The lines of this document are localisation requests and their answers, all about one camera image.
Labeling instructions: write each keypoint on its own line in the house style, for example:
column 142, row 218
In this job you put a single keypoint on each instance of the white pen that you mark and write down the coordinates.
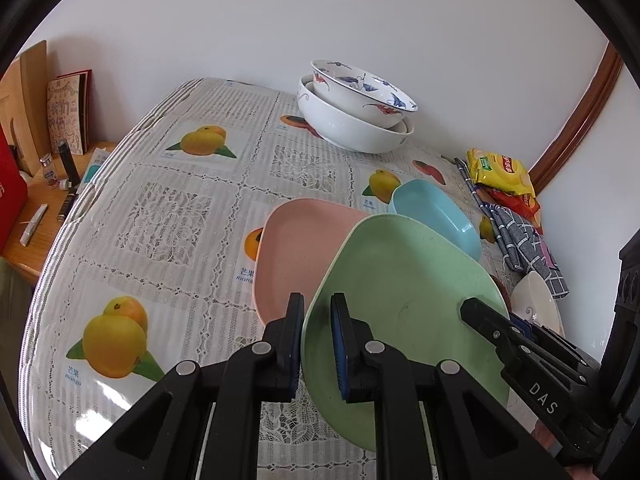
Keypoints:
column 33, row 225

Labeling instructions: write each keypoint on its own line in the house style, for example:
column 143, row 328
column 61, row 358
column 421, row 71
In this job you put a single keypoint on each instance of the wooden side table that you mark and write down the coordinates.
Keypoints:
column 50, row 230

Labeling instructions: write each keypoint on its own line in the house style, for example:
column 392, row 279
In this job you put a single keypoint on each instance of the grey checked cloth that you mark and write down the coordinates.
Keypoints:
column 525, row 245

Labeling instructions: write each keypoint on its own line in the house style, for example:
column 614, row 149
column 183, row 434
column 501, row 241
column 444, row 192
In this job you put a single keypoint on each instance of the small clear bottle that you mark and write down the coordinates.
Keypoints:
column 48, row 172

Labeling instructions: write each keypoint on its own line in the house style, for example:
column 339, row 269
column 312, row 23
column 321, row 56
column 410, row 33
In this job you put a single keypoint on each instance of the pink plate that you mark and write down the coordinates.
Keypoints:
column 300, row 245

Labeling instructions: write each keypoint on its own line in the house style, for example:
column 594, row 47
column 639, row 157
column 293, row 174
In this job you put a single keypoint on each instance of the blue bowl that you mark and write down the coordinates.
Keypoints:
column 430, row 210

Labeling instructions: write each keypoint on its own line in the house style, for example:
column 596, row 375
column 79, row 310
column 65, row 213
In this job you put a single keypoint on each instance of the red box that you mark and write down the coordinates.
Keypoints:
column 10, row 195

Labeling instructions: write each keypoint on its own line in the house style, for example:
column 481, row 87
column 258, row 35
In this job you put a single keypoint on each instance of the brown paper notebook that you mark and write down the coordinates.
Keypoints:
column 65, row 110

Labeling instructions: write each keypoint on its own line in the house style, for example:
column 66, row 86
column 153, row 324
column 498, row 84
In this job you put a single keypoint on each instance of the black cylinder bottle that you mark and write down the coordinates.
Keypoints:
column 67, row 160

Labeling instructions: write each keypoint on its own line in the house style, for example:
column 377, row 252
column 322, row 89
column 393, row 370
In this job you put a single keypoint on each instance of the yellow chips bag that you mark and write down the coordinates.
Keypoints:
column 500, row 170

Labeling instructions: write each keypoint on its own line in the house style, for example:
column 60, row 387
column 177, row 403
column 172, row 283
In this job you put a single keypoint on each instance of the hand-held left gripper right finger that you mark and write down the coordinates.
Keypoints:
column 340, row 345

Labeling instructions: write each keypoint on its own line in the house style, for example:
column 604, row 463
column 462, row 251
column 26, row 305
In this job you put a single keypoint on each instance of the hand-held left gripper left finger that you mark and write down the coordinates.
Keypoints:
column 299, row 332

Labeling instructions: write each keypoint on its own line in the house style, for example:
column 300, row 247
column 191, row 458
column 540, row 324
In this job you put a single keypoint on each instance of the green plate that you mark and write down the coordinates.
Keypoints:
column 410, row 285

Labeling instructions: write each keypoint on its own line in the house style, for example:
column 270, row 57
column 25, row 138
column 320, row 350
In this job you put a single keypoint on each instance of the plain white nested bowl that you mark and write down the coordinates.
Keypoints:
column 320, row 88

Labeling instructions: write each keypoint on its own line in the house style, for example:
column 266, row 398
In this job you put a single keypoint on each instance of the white bowl with crane pattern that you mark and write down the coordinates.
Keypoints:
column 360, row 97

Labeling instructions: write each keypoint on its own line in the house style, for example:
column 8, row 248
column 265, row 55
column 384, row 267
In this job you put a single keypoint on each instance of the fruit print tablecloth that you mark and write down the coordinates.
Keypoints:
column 175, row 220

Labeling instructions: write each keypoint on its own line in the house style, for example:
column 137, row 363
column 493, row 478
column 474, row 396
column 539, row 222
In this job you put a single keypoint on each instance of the red chips bag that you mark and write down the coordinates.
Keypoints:
column 520, row 205

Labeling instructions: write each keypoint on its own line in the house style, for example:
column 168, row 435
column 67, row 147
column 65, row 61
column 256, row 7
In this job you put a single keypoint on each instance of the white shallow bowl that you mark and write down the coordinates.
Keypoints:
column 537, row 300

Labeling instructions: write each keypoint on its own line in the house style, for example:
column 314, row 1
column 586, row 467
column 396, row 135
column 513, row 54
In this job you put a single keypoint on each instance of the brown wooden door frame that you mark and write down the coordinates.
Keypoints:
column 575, row 130

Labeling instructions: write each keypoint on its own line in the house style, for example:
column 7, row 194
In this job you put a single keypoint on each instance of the white and blue packet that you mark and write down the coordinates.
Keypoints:
column 97, row 165

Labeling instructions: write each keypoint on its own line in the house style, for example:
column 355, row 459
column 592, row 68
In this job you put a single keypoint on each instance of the wooden cutting board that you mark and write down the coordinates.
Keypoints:
column 30, row 100

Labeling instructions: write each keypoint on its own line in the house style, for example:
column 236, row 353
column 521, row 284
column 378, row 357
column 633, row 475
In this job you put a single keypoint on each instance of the brown clay bowl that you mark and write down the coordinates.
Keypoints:
column 501, row 292

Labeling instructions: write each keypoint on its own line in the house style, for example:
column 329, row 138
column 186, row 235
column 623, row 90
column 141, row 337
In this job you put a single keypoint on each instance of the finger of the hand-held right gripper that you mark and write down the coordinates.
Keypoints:
column 487, row 322
column 550, row 334

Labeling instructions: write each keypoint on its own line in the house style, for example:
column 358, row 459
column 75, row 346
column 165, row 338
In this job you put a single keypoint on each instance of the large white bowl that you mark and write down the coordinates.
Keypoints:
column 350, row 130

